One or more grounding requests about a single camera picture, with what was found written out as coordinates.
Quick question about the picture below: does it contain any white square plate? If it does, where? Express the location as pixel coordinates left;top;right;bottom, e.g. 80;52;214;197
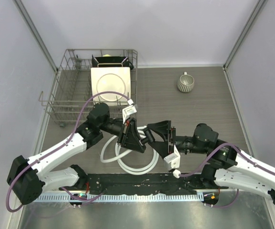
91;67;131;106

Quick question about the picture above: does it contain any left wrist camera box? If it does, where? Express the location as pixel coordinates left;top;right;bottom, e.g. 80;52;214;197
122;99;137;124

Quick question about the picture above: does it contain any white slotted cable duct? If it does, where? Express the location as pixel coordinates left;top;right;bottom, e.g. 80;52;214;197
34;192;204;203

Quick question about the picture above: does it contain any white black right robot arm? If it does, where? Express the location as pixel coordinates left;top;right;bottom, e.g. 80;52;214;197
147;121;275;205

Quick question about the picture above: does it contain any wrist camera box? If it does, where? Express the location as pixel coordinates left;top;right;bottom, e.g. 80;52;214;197
122;99;137;124
163;145;181;178

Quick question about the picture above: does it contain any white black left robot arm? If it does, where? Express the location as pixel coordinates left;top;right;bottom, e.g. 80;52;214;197
7;101;146;205

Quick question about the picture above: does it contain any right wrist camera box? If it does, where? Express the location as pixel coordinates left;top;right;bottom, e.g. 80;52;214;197
163;145;181;178

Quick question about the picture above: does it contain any black elbow hose fitting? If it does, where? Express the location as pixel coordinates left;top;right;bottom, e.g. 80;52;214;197
141;127;155;145

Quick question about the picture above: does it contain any black square dish in rack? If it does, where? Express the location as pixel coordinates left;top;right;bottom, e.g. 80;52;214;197
92;55;134;70

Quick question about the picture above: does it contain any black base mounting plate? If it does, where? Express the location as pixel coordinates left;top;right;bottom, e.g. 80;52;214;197
66;173;219;196

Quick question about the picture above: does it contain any grey wire dish rack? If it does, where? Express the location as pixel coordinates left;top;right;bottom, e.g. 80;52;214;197
39;49;138;126

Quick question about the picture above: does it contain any white hose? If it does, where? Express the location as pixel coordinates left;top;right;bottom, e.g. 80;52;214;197
100;126;160;175

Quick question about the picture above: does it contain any grey ribbed ceramic mug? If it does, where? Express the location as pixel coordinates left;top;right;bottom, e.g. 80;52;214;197
177;72;195;93

